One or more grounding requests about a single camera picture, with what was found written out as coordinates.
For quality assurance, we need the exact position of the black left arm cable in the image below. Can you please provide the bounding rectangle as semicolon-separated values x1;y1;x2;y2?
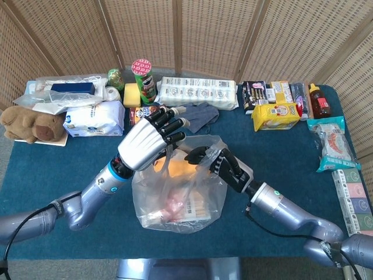
0;192;82;280

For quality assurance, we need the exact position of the green Pringles can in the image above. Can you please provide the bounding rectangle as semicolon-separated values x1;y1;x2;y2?
131;58;158;106

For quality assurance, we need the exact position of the long white paper roll pack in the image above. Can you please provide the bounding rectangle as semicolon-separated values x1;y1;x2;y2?
154;76;240;111

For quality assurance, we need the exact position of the brown Hello Panda box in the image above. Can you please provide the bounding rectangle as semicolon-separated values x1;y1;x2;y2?
129;106;161;126

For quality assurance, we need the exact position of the blue carpet table cover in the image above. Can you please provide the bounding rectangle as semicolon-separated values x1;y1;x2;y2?
0;84;368;260

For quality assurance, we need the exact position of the white tissue pack blue logo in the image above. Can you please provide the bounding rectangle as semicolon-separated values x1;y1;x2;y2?
63;100;126;138

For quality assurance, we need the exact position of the white board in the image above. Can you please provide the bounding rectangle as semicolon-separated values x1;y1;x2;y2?
13;132;69;147

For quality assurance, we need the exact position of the wicker folding screen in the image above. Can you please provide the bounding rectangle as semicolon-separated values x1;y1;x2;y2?
0;0;373;158

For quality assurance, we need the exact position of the white tape roll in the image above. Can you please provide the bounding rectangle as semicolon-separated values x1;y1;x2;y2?
104;86;122;102

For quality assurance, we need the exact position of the brown capybara plush toy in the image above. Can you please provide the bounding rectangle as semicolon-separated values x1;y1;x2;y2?
0;105;67;144

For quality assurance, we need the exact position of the yellow orange plush toy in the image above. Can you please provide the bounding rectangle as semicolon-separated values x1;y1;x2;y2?
153;151;205;179

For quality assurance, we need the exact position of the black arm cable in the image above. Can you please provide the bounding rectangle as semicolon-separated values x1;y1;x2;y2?
0;192;82;280
244;204;362;280

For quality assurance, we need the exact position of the clear bag with white items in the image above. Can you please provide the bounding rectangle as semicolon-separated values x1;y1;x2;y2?
13;73;109;115

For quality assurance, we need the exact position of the dark toothbrush pack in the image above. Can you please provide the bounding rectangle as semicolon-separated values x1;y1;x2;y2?
291;82;310;121

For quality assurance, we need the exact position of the multicolour tissue pack strip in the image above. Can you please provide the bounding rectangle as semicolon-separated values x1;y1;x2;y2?
332;167;373;237

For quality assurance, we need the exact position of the brown honey bottle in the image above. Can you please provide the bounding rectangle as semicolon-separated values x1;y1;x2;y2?
308;83;332;119

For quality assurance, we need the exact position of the white yellow box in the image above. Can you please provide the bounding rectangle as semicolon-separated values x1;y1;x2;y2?
270;80;294;104

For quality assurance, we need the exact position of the yellow cracker pack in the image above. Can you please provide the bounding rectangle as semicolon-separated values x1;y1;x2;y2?
251;101;301;132

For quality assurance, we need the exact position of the teal white snack packet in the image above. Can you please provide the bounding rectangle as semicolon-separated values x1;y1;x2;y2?
306;115;361;173

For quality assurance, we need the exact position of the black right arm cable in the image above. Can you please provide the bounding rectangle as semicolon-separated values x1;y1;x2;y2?
244;204;362;280

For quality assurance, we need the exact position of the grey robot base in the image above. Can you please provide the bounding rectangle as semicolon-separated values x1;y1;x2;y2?
116;257;242;280

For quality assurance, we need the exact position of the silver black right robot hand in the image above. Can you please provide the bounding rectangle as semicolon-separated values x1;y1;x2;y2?
184;146;254;194

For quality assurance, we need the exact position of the clear plastic shopping bag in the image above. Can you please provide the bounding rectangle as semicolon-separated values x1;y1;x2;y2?
131;134;228;235

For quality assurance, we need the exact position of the black snack pack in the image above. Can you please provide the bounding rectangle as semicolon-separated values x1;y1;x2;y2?
241;80;269;115

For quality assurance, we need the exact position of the yellow sponge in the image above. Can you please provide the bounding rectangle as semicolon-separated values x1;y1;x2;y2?
123;83;142;109

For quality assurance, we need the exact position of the dark blue box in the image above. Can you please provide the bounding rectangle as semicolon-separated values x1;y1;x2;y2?
50;82;96;96

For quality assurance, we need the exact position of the green egg-shaped container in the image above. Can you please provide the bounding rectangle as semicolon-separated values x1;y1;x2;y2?
107;68;125;92

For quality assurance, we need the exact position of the grey cloth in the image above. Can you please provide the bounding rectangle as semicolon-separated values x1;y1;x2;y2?
174;101;220;134

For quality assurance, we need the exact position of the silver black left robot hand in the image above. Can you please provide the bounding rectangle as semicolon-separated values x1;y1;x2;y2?
117;106;192;172

